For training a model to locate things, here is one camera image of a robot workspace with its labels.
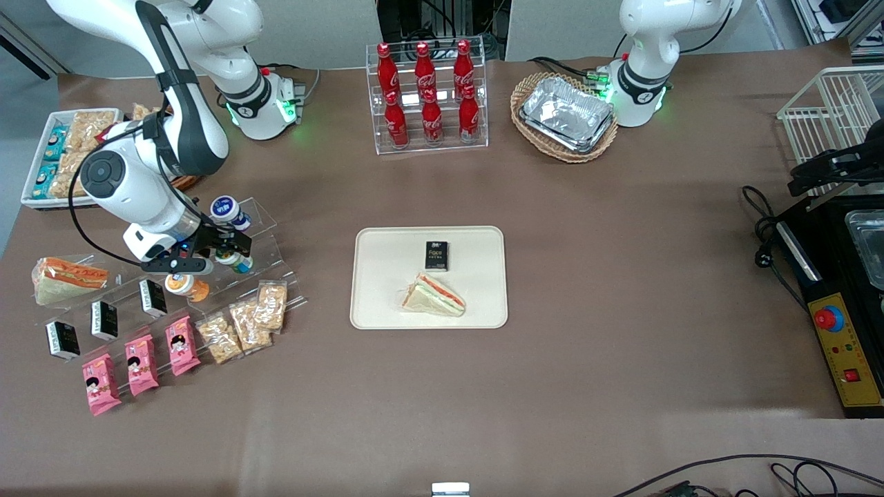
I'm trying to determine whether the black machine handle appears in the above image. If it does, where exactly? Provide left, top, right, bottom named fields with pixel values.
left=789, top=137, right=884, bottom=197

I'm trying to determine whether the orange gum bottle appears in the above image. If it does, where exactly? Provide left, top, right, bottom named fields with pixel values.
left=164, top=273, right=210, bottom=303

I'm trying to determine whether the grey arm base cable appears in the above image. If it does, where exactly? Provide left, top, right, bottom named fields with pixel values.
left=259, top=64, right=323, bottom=104

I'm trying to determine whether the black equipment rack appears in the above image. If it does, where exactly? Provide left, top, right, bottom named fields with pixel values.
left=376, top=0, right=512, bottom=61

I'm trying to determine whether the aluminium foil tray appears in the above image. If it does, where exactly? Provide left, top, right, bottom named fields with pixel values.
left=519, top=76, right=615, bottom=154

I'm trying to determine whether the clear acrylic tiered display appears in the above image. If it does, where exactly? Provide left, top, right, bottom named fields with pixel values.
left=38, top=197, right=308, bottom=409

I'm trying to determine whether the small black white box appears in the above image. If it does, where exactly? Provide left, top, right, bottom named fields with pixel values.
left=91, top=300, right=119, bottom=341
left=46, top=321, right=81, bottom=362
left=139, top=278, right=168, bottom=318

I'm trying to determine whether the red cola bottle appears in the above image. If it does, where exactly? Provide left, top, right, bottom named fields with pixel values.
left=376, top=43, right=401, bottom=97
left=414, top=43, right=437, bottom=94
left=454, top=40, right=476, bottom=90
left=421, top=88, right=444, bottom=144
left=384, top=90, right=410, bottom=147
left=459, top=84, right=481, bottom=142

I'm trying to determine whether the pink snack packet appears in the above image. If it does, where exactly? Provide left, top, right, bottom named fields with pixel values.
left=125, top=334, right=160, bottom=396
left=165, top=316, right=202, bottom=377
left=81, top=353, right=122, bottom=416

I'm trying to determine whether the aluminium frame shelf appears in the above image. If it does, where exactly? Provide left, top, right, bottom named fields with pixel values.
left=791, top=0, right=884, bottom=61

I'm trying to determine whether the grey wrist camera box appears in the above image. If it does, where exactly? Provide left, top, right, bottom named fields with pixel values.
left=140, top=257, right=215, bottom=275

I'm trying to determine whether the yellow control panel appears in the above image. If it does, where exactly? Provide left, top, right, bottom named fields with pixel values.
left=808, top=293, right=883, bottom=408

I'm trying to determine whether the long black cable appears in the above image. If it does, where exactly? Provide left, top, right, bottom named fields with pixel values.
left=611, top=454, right=884, bottom=497

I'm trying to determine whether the black sealing machine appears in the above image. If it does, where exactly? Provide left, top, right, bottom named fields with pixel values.
left=773, top=193, right=884, bottom=420

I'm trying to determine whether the white plastic bin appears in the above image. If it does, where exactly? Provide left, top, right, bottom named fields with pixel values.
left=21, top=108, right=126, bottom=209

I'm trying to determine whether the metal container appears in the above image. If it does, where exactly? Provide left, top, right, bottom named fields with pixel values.
left=845, top=209, right=884, bottom=291

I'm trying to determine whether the looped black cable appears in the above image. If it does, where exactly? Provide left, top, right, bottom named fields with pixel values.
left=770, top=461, right=884, bottom=497

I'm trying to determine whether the round brown wicker basket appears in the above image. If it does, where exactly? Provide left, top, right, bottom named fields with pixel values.
left=124, top=104, right=206, bottom=192

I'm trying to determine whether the green gum bottle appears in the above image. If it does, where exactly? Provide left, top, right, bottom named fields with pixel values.
left=215, top=250, right=254, bottom=275

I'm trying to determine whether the clear acrylic bottle rack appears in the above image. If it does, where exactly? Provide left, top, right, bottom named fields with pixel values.
left=366, top=36, right=490, bottom=155

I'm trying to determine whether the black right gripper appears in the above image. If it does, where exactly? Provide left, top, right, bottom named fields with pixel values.
left=188, top=222, right=253, bottom=267

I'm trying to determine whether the cream plastic tray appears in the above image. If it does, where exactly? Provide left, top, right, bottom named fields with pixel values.
left=349, top=226, right=509, bottom=330

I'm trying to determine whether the blue gum bottle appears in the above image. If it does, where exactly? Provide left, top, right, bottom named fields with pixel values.
left=210, top=195, right=252, bottom=233

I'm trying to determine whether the tan wicker basket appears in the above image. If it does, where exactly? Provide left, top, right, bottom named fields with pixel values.
left=510, top=72, right=619, bottom=164

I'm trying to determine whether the white wire basket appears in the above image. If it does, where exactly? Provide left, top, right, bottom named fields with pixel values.
left=777, top=66, right=884, bottom=201

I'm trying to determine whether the black power cable with plug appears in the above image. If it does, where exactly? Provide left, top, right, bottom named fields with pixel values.
left=741, top=185, right=809, bottom=311

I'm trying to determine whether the black arm base cable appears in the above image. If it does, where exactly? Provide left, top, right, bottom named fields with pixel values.
left=528, top=57, right=612, bottom=84

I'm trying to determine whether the wrapped triangle sandwich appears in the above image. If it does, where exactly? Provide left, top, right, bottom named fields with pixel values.
left=401, top=272, right=467, bottom=318
left=32, top=257, right=110, bottom=306

